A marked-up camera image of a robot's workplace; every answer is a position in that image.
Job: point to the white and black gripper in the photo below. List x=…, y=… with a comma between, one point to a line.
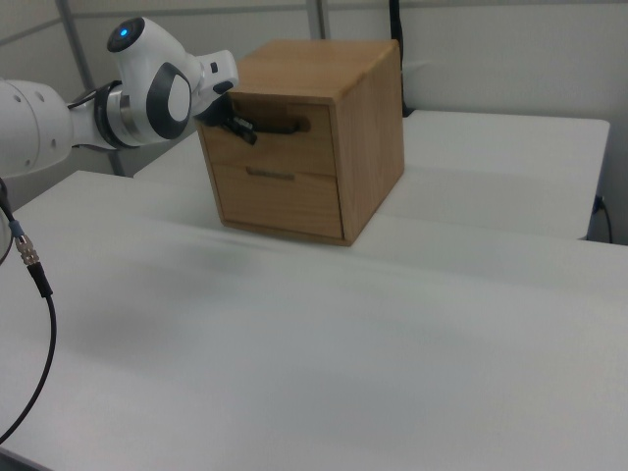
x=218, y=68

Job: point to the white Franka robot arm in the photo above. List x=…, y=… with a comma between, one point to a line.
x=147, y=93

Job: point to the wooden two-drawer cabinet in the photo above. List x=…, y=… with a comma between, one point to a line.
x=363, y=147

